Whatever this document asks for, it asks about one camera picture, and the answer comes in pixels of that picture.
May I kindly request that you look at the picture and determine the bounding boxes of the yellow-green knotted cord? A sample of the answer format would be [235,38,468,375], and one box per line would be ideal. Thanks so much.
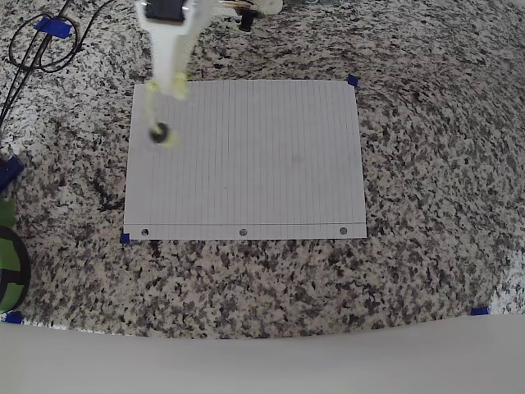
[141,72,193,149]

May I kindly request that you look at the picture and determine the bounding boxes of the black hex nut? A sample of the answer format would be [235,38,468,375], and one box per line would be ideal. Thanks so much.
[148,121,172,145]

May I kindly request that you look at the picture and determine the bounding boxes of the lined paper sheet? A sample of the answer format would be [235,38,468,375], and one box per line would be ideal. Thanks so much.
[122,79,368,241]

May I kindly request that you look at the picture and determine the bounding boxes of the green and black stand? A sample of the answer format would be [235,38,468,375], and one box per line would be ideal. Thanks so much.
[0,199,32,313]

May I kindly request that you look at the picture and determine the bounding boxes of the white foam board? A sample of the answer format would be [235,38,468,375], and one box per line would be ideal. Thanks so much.
[0,314,525,394]

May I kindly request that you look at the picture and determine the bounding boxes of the black cable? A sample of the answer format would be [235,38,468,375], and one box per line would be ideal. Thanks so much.
[7,0,116,74]
[0,0,73,128]

